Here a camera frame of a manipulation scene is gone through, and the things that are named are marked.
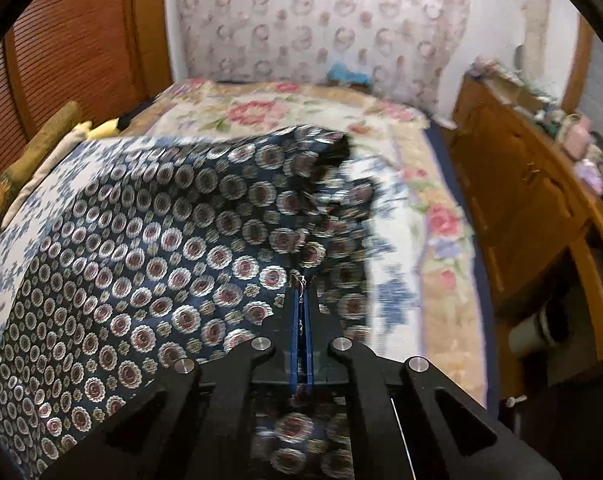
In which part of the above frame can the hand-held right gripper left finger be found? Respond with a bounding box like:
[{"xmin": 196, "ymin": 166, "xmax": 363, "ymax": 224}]
[{"xmin": 44, "ymin": 290, "xmax": 300, "ymax": 480}]

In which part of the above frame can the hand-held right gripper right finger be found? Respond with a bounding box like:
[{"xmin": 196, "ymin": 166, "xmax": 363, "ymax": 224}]
[{"xmin": 304, "ymin": 290, "xmax": 562, "ymax": 480}]

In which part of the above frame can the navy floral patterned garment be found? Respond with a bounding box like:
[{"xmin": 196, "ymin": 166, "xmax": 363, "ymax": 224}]
[{"xmin": 0, "ymin": 125, "xmax": 382, "ymax": 480}]

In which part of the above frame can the dark blue mattress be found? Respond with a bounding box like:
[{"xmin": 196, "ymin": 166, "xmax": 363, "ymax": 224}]
[{"xmin": 425, "ymin": 124, "xmax": 498, "ymax": 411}]

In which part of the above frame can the white cylindrical container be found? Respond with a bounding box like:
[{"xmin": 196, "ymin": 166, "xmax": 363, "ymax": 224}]
[{"xmin": 509, "ymin": 305, "xmax": 572, "ymax": 358}]

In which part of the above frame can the beige rose floral blanket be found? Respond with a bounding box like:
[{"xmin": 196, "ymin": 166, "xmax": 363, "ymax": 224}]
[{"xmin": 126, "ymin": 79, "xmax": 487, "ymax": 411}]

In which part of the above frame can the wooden dresser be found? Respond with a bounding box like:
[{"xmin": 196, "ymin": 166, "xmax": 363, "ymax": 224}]
[{"xmin": 451, "ymin": 72, "xmax": 603, "ymax": 361}]

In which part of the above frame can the blue cloth item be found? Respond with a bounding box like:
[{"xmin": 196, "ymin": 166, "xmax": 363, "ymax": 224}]
[{"xmin": 329, "ymin": 62, "xmax": 372, "ymax": 86}]

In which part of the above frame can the yellow pillow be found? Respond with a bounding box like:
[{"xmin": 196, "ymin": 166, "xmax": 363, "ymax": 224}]
[{"xmin": 79, "ymin": 117, "xmax": 128, "ymax": 141}]

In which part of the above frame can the blue white floral sheet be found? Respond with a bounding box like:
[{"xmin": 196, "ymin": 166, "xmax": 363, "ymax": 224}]
[{"xmin": 0, "ymin": 137, "xmax": 432, "ymax": 361}]

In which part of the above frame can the olive patterned bolster pillow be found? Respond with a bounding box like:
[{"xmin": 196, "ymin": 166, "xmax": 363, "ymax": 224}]
[{"xmin": 0, "ymin": 100, "xmax": 82, "ymax": 231}]

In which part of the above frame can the cardboard box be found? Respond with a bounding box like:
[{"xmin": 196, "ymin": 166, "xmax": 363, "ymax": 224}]
[{"xmin": 499, "ymin": 82, "xmax": 549, "ymax": 113}]

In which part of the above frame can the purple cloth item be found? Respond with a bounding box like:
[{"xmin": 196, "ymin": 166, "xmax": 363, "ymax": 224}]
[{"xmin": 576, "ymin": 157, "xmax": 603, "ymax": 196}]

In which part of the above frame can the pink box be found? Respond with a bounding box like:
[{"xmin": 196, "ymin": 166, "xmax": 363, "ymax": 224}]
[{"xmin": 561, "ymin": 115, "xmax": 595, "ymax": 161}]

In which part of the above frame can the wooden louvred wardrobe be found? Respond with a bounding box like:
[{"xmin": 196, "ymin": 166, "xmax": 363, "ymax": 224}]
[{"xmin": 0, "ymin": 0, "xmax": 175, "ymax": 161}]

